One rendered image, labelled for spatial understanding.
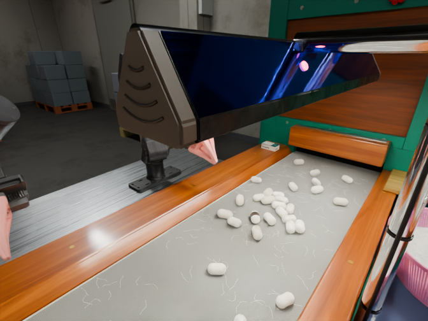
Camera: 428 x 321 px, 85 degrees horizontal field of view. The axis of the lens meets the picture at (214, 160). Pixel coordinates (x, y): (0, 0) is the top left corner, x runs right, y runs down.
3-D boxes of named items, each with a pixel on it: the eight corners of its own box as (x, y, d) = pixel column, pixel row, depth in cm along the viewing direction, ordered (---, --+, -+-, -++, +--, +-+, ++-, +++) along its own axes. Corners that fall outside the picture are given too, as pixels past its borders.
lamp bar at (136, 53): (116, 128, 19) (99, 27, 16) (343, 79, 62) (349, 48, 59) (179, 153, 14) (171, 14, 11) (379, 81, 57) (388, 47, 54)
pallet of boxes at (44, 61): (93, 108, 542) (81, 51, 493) (56, 114, 487) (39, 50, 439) (71, 102, 608) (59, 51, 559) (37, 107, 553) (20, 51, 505)
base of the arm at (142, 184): (181, 153, 91) (169, 149, 95) (135, 172, 77) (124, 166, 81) (181, 172, 94) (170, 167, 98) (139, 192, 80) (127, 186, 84)
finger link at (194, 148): (235, 150, 59) (214, 121, 61) (216, 158, 54) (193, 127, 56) (221, 164, 64) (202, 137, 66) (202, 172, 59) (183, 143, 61)
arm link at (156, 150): (169, 156, 82) (142, 66, 82) (151, 160, 78) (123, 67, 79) (163, 158, 87) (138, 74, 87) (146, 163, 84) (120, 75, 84)
